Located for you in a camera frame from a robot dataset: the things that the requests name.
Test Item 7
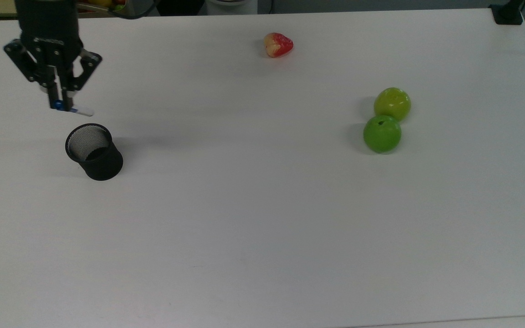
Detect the red toy strawberry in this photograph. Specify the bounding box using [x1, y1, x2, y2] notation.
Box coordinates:
[263, 32, 294, 59]

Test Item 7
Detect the black stand base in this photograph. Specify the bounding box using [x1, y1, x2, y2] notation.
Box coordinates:
[489, 0, 525, 26]

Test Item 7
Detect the dark green apple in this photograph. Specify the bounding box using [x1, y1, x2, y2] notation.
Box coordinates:
[363, 114, 402, 154]

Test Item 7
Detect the black mesh pen holder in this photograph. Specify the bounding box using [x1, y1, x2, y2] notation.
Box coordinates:
[65, 123, 124, 182]

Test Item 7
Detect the light green apple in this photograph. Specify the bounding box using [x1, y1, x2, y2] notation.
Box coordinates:
[373, 87, 412, 123]

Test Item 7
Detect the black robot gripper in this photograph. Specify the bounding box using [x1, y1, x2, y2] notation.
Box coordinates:
[3, 32, 103, 110]

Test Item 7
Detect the white marker pen blue cap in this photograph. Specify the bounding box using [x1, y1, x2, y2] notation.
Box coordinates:
[53, 101, 95, 117]

